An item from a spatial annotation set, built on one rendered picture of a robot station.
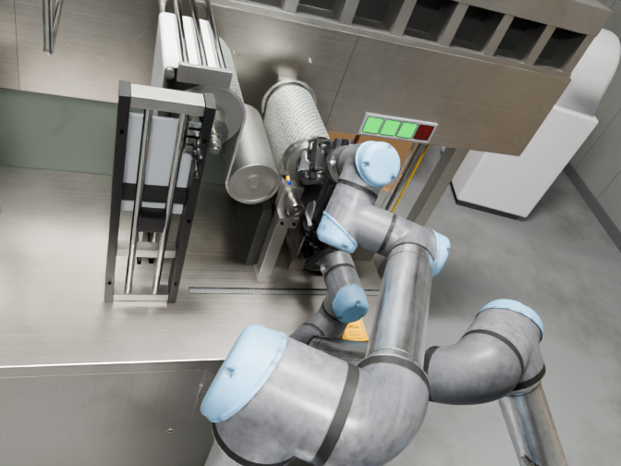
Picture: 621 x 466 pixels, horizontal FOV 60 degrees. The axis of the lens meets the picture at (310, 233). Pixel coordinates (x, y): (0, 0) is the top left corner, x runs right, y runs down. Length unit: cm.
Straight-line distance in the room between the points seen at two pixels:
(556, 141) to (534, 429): 274
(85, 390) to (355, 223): 77
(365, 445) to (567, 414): 247
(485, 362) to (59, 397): 93
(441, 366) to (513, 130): 114
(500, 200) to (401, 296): 311
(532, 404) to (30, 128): 133
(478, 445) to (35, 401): 184
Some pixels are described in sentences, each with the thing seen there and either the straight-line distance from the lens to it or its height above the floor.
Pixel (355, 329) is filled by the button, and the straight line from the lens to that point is 138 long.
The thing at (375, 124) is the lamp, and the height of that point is 119.
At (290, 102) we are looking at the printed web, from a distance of 134.
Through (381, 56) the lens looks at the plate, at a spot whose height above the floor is 139.
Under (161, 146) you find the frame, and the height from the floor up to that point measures 132.
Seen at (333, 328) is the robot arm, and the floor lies 104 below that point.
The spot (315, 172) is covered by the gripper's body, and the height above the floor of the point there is 133.
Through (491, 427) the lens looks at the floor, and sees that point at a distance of 269.
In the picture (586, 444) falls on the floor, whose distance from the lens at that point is 299.
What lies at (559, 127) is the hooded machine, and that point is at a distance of 363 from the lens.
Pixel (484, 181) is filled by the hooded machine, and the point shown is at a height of 25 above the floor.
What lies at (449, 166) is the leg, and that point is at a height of 96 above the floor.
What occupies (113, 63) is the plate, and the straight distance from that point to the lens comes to 144.
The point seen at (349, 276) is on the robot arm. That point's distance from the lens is 116.
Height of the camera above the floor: 193
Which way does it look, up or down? 40 degrees down
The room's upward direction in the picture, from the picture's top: 22 degrees clockwise
